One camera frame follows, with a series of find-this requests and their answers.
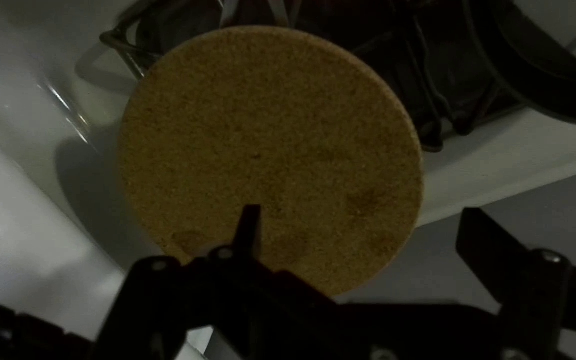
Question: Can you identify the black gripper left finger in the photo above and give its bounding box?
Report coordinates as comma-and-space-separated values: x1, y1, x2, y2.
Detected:
230, 202, 265, 259

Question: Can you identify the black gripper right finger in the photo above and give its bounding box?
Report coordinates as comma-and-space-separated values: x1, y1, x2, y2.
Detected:
454, 206, 574, 316

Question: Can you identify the round wooden coaster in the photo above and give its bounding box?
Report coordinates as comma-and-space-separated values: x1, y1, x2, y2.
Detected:
119, 23, 426, 300

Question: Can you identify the black frying pan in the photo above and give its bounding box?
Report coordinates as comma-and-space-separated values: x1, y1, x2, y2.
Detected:
462, 0, 576, 130

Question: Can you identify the white gas stove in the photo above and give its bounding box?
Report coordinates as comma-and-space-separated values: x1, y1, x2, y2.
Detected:
0, 0, 576, 360

